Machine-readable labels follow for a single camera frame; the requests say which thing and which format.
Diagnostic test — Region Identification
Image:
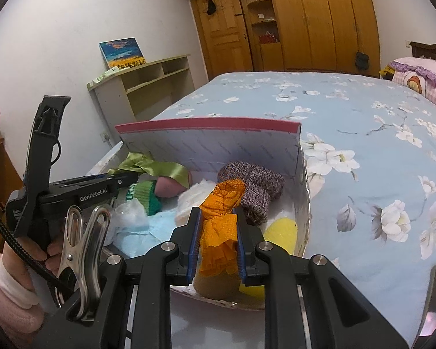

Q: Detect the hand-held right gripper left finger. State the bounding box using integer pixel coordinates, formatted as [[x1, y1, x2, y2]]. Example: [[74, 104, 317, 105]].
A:
[[29, 206, 204, 349]]

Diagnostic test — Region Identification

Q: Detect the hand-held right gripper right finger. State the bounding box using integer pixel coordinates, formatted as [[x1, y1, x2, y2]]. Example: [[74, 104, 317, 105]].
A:
[[234, 209, 409, 349]]

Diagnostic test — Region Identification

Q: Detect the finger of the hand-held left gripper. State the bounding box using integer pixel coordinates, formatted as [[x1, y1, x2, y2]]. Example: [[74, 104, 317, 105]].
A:
[[53, 172, 139, 190]]

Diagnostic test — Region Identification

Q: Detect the orange mesh cloth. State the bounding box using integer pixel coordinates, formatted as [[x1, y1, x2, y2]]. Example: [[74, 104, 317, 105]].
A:
[[198, 178, 247, 276]]

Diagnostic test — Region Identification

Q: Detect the green and white knit sock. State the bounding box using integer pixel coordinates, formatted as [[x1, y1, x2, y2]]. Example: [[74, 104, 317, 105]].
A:
[[121, 180, 163, 216]]

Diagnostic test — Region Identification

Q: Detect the green satin ribbon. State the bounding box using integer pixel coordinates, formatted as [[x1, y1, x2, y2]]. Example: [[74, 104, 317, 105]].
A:
[[107, 152, 191, 190]]

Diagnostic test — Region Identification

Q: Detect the white mesh bath puff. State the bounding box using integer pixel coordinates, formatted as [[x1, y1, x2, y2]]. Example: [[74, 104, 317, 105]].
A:
[[107, 202, 149, 244]]

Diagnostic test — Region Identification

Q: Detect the beige stocking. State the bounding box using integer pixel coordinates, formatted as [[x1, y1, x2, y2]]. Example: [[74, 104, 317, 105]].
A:
[[192, 271, 242, 299]]

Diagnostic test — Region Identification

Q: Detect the yellow sponge pad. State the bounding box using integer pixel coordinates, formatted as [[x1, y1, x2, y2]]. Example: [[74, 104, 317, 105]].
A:
[[239, 216, 299, 295]]

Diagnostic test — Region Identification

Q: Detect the pink sock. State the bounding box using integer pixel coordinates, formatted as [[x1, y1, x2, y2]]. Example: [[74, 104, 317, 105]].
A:
[[156, 169, 194, 197]]

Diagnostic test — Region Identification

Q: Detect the purple knit sock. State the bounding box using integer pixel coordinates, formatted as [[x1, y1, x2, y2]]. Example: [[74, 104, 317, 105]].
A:
[[217, 161, 286, 226]]

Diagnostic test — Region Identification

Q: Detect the pink cardboard box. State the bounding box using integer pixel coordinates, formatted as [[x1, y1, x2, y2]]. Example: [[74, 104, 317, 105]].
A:
[[85, 116, 311, 311]]

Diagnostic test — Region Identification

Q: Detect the person's left hand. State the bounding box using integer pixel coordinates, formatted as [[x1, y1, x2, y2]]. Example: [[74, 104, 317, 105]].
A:
[[2, 236, 64, 277]]

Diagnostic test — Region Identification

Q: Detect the metal spring clip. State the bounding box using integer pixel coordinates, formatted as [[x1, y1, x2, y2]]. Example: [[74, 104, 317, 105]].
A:
[[56, 205, 111, 322]]

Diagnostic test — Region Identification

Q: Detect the beige open shelf unit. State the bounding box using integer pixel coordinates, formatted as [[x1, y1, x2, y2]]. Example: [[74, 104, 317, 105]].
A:
[[86, 54, 197, 139]]

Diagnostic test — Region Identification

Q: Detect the brown wooden cabinet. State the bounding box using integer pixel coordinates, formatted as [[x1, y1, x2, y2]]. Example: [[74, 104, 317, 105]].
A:
[[0, 136, 24, 248]]

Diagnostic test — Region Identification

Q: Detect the green and white packet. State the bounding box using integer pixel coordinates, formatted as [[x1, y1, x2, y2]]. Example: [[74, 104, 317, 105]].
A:
[[88, 67, 120, 86]]

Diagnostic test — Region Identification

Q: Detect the blue and yellow painting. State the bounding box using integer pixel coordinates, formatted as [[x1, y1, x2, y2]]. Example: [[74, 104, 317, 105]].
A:
[[99, 37, 146, 70]]

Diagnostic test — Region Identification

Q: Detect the wooden door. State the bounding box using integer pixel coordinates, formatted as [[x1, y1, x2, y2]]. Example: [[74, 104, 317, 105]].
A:
[[191, 0, 255, 81]]

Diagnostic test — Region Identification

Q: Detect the wooden corner shelf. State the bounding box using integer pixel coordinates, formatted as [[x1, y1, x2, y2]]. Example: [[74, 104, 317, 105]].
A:
[[245, 0, 282, 71]]

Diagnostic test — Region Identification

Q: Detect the wooden wardrobe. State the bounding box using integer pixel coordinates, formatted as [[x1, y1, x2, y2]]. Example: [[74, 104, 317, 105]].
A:
[[267, 0, 381, 78]]

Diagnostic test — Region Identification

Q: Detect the purple frilled cartoon pillow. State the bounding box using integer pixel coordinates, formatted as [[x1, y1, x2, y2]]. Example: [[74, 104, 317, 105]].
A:
[[389, 56, 436, 108]]

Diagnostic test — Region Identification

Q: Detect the dark wooden headboard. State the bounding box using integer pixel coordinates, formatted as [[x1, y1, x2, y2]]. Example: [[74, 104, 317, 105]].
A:
[[410, 41, 436, 66]]

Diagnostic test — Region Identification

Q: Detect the black braided cable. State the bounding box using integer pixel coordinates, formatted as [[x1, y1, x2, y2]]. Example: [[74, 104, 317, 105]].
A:
[[0, 185, 77, 299]]

